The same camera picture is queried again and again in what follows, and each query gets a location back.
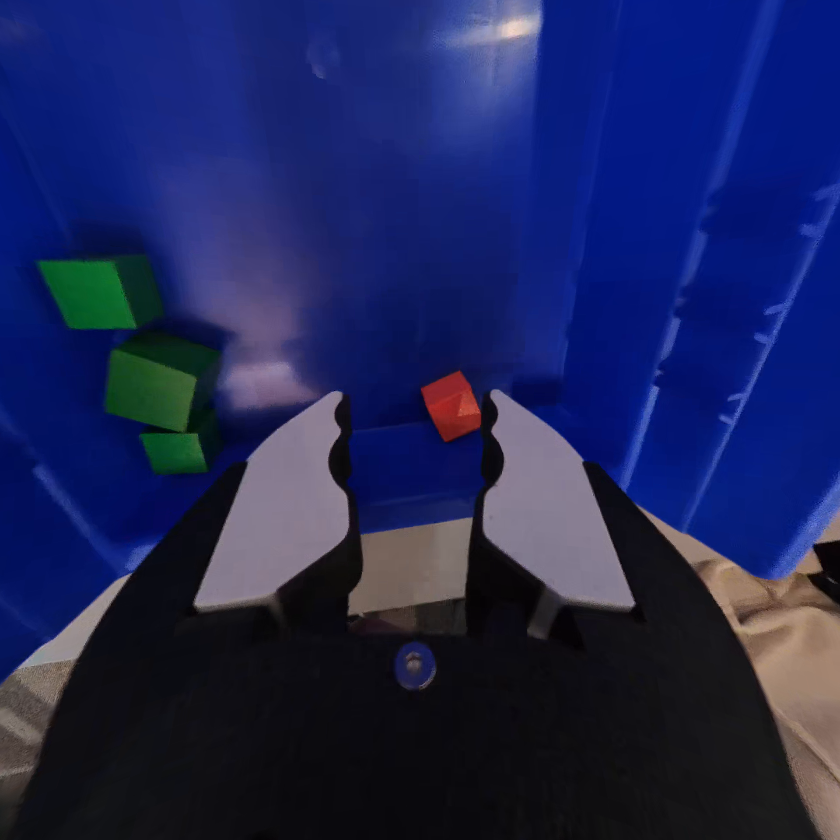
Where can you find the red wooden cube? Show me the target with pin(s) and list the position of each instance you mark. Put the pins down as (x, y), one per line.
(449, 407)

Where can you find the blue plastic bin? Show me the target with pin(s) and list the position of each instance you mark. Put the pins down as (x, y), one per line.
(394, 197)

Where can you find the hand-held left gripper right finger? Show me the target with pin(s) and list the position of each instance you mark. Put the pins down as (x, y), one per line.
(551, 518)

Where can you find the person's cream sweatshirt torso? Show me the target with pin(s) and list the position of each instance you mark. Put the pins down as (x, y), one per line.
(787, 656)

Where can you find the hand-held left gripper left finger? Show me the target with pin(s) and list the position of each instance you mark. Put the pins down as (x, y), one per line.
(282, 518)

